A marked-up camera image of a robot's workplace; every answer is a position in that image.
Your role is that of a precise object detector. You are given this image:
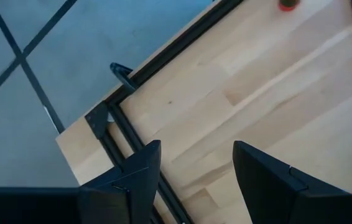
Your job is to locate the small red paint bottle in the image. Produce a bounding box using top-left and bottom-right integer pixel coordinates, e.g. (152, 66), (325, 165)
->
(278, 0), (301, 12)

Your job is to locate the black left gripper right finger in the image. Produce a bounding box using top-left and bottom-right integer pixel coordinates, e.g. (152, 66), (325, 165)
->
(233, 141), (348, 224)

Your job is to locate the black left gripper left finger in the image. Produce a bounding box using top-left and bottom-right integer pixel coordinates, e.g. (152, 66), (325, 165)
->
(81, 139), (162, 224)

